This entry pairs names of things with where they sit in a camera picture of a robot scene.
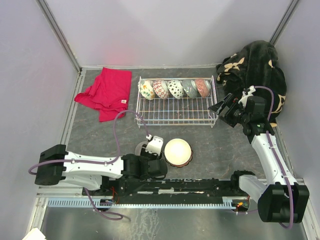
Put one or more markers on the red rimmed bowl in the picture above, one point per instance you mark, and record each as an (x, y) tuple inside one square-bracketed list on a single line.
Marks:
[(175, 88)]

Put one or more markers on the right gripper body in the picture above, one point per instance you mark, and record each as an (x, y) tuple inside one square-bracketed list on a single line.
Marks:
[(236, 113)]

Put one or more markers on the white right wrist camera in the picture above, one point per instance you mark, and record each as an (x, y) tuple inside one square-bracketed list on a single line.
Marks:
[(246, 93)]

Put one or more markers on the floral orange green bowl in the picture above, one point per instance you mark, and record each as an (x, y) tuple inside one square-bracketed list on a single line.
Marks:
[(146, 89)]

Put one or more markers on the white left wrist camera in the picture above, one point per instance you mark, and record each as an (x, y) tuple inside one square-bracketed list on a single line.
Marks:
[(155, 145)]

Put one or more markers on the purple striped bowl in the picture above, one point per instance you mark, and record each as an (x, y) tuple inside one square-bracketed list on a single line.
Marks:
[(140, 149)]

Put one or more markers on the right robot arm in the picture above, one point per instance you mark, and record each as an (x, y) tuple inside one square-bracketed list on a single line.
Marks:
[(281, 199)]

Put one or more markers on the white paper corner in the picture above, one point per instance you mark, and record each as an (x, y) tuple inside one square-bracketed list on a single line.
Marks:
[(34, 234)]

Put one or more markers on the black floral blanket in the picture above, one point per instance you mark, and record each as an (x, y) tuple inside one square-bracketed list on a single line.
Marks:
[(255, 65)]

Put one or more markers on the blue triangle pattern bowl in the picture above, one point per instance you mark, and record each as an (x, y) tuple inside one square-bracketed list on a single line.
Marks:
[(161, 89)]

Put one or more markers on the red folded t-shirt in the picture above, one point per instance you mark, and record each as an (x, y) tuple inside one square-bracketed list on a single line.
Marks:
[(109, 94)]

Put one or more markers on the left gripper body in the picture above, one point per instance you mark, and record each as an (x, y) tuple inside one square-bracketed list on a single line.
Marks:
[(145, 155)]

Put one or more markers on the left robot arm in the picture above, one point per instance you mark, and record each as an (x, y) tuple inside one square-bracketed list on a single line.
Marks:
[(57, 165)]

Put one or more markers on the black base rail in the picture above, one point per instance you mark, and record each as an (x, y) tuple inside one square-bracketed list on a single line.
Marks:
[(168, 191)]

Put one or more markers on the grey hexagon pattern bowl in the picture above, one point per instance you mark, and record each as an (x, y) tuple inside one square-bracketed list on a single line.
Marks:
[(190, 88)]

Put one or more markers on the white wire dish rack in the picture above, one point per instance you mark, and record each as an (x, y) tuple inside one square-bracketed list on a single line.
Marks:
[(172, 111)]

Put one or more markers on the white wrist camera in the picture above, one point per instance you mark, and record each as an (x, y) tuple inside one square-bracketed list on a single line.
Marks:
[(246, 93), (155, 145)]

